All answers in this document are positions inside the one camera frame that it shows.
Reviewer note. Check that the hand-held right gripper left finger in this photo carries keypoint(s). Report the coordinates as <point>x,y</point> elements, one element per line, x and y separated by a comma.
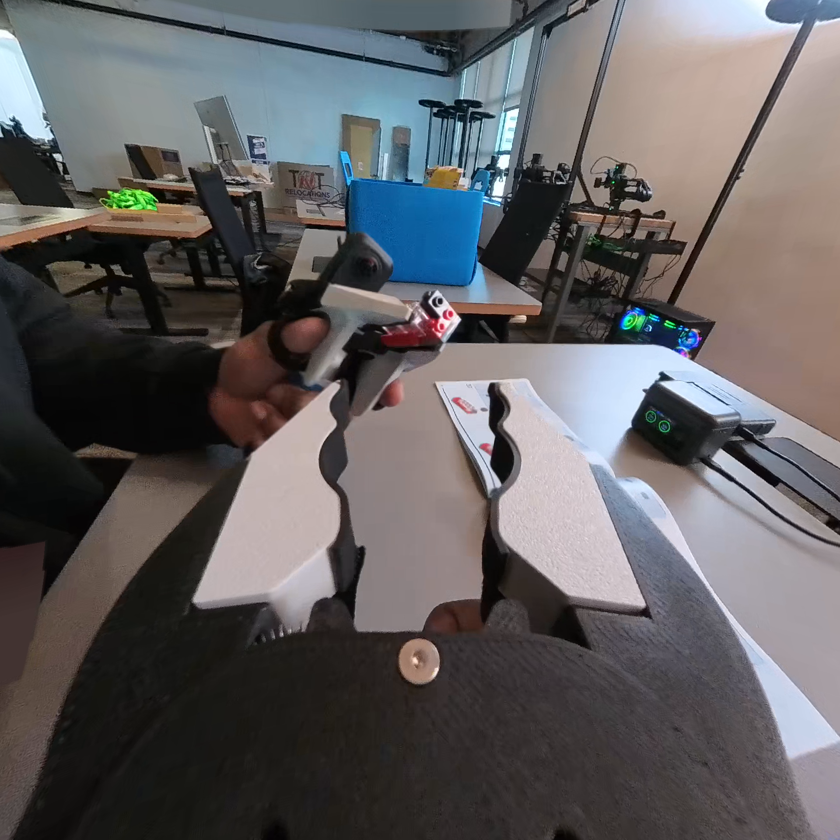
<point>275,499</point>

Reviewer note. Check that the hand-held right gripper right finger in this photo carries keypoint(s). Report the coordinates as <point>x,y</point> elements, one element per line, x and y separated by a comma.
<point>558,518</point>

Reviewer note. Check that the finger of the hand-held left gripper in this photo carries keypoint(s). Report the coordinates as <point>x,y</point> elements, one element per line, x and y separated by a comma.
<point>374,305</point>
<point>384,374</point>

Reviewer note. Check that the red grey toy brick model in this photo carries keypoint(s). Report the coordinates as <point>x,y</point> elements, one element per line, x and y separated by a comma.
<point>426,325</point>

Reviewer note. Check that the person's left forearm dark sleeve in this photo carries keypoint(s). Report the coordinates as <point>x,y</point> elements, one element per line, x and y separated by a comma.
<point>98,367</point>

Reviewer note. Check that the white side desk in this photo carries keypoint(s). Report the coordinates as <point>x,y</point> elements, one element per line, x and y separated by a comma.
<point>499,292</point>

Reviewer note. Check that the wooden desk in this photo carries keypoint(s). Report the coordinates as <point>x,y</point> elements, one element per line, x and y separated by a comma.
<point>157,226</point>

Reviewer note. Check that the person's left hand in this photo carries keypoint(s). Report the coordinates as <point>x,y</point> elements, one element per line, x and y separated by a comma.
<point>256,387</point>

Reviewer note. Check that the blue fabric bin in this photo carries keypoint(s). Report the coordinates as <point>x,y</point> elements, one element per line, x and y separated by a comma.
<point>413,229</point>

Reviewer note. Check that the brick instruction booklet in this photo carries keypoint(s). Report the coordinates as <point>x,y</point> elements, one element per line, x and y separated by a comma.
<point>469,410</point>

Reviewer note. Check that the printed cardboard box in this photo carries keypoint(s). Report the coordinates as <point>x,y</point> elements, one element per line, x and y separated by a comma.
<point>303,184</point>

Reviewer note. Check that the leaning cardboard sheet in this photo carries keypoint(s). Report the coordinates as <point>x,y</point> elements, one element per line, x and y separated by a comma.
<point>361,148</point>

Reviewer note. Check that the black office chair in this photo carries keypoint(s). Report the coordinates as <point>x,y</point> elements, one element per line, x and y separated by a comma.
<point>226,223</point>

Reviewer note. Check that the group of black stands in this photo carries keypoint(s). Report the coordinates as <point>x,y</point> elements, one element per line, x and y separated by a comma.
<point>459,131</point>

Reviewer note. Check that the black charger with green displays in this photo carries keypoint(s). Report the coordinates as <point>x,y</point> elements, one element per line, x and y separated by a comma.
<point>682,420</point>

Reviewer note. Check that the black chair back panel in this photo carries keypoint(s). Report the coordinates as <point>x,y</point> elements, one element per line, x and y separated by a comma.
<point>525,229</point>

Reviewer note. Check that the leaning white panel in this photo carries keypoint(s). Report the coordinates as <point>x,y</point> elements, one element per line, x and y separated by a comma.
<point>220,124</point>

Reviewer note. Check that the black power bank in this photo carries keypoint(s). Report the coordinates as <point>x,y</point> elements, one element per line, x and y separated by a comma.
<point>735,400</point>

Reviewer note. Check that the computer case with coloured lights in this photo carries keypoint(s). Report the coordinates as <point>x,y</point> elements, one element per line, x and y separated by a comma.
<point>659,328</point>

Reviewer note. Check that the black phone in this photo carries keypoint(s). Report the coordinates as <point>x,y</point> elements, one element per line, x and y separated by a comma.
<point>794,469</point>

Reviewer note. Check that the equipment table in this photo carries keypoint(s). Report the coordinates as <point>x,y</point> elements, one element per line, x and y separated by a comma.
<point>623,226</point>

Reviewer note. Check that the black tripod pole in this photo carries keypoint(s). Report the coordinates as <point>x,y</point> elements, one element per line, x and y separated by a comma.
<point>741,164</point>

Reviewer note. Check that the black camera rig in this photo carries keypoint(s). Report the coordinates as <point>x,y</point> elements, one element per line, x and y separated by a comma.
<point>620,180</point>

